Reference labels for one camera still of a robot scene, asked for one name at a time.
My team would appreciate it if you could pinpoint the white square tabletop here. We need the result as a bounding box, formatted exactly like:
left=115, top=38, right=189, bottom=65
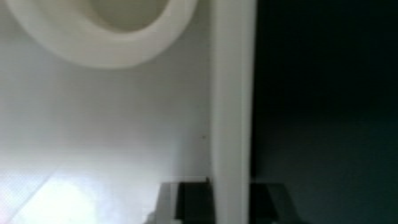
left=0, top=0, right=255, bottom=224

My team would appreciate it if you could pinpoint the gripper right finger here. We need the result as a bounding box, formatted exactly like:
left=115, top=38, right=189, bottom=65
left=250, top=183, right=308, bottom=224

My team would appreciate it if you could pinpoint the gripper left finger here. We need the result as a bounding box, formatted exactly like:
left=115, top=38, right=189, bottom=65
left=154, top=182, right=214, bottom=224

